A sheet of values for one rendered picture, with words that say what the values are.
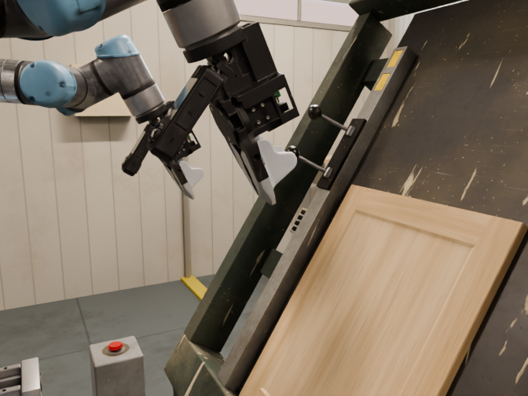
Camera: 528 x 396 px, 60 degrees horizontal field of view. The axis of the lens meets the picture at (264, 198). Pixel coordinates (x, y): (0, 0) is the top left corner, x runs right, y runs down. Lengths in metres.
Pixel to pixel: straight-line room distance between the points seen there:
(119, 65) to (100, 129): 3.06
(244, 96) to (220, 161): 3.80
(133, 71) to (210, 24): 0.48
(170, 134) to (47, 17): 0.16
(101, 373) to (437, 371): 0.80
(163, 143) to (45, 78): 0.38
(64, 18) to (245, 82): 0.20
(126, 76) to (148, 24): 3.20
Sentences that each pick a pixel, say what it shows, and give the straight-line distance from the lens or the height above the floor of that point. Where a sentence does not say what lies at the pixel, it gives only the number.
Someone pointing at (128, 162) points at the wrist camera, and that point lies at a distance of 0.98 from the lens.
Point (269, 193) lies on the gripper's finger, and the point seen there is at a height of 1.44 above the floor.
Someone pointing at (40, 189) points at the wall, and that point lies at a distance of 4.01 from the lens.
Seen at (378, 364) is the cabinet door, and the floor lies 1.10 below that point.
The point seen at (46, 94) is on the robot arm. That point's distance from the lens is 0.84.
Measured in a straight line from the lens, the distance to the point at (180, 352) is 1.38.
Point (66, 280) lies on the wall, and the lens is 4.20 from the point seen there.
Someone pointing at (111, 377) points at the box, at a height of 0.89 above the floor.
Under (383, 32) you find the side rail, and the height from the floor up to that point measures 1.78.
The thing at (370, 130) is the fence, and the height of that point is 1.49.
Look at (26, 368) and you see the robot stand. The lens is 1.17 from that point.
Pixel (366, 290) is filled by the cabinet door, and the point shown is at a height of 1.19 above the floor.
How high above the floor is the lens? 1.54
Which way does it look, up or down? 11 degrees down
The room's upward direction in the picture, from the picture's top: straight up
